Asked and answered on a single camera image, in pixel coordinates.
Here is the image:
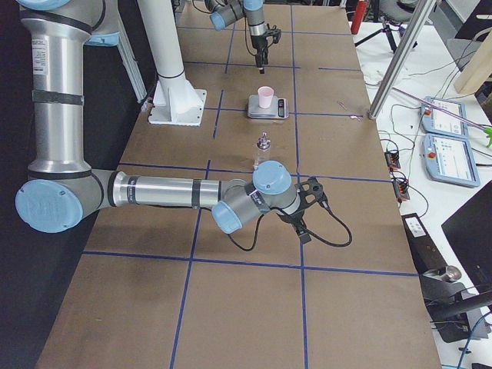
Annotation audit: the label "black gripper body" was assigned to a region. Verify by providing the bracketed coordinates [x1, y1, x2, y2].
[251, 35, 268, 56]
[277, 205, 307, 227]

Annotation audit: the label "clear glass sauce bottle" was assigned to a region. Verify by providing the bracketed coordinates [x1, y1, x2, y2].
[253, 131, 271, 170]

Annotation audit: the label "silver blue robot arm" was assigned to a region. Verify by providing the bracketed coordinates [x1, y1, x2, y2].
[15, 1, 320, 242]
[204, 0, 269, 74]

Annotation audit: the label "grey digital kitchen scale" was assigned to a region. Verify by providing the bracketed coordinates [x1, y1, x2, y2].
[246, 95, 290, 119]

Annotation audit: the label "orange connector module near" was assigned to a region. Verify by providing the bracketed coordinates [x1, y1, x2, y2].
[391, 178, 410, 203]

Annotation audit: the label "orange connector module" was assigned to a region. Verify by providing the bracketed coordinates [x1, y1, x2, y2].
[391, 178, 410, 203]
[384, 151, 401, 171]

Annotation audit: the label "red cylinder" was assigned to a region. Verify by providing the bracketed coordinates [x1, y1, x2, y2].
[351, 0, 368, 35]

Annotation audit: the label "orange connector module far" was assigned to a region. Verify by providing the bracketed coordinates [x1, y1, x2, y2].
[384, 151, 401, 171]

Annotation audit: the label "black box with label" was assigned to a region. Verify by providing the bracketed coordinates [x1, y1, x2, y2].
[401, 213, 447, 281]

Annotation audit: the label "black tripod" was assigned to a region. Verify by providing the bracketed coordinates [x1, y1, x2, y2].
[354, 18, 418, 53]

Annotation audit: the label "black clamp with metal knob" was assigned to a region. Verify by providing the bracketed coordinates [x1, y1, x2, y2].
[419, 266, 491, 343]

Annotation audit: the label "black monitor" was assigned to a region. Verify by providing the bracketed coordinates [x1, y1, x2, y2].
[441, 182, 491, 285]

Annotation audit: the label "near blue teach pendant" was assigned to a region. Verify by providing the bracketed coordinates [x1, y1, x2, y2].
[422, 134, 480, 188]

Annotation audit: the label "blue teach pendant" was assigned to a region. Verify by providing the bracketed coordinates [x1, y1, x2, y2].
[422, 134, 480, 188]
[421, 96, 468, 137]

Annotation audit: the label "far blue teach pendant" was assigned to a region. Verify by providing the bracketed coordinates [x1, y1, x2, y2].
[421, 96, 468, 137]

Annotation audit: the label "pink green grabber stick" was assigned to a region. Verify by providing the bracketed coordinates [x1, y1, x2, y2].
[392, 87, 492, 148]

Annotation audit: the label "wooden beam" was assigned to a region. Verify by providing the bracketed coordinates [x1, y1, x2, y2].
[454, 27, 491, 95]

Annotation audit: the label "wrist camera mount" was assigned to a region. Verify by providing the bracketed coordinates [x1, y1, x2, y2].
[264, 24, 281, 48]
[295, 177, 329, 211]

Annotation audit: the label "white camera pole with base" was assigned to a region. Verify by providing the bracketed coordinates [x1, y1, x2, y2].
[138, 0, 207, 126]

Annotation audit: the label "aluminium frame post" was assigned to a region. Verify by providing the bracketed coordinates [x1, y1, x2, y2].
[367, 0, 437, 120]

